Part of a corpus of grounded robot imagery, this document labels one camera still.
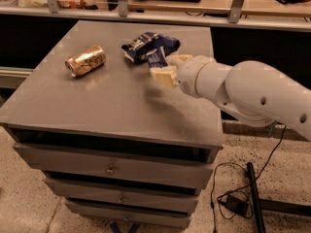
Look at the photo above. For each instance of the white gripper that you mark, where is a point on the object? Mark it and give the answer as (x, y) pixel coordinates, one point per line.
(188, 76)

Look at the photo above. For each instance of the blue rxbar blueberry wrapper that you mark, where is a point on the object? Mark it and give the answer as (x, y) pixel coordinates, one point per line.
(156, 58)

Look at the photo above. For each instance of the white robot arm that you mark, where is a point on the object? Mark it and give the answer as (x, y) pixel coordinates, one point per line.
(250, 91)

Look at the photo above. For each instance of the blue chip bag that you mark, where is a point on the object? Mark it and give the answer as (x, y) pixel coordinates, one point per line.
(138, 49)

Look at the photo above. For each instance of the gold drink can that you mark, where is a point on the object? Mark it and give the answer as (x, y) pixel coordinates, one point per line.
(86, 61)

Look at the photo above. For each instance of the grey drawer cabinet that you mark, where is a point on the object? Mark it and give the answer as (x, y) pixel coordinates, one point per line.
(116, 107)

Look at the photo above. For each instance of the top grey drawer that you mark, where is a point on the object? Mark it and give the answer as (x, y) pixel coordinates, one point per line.
(116, 165)

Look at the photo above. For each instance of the grey drawer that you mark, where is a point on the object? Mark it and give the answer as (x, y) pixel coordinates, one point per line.
(128, 214)
(116, 165)
(123, 195)

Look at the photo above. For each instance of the middle grey drawer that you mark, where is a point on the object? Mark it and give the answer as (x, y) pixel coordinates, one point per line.
(123, 195)

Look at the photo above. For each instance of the black power adapter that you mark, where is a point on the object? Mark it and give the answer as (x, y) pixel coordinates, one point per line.
(236, 205)

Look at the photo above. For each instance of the bottom grey drawer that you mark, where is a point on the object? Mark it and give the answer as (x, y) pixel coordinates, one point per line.
(128, 214)

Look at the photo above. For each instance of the black floor bar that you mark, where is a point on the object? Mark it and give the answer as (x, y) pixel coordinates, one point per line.
(255, 198)

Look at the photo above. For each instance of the metal railing frame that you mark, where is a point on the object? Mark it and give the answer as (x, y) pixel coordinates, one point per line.
(260, 14)

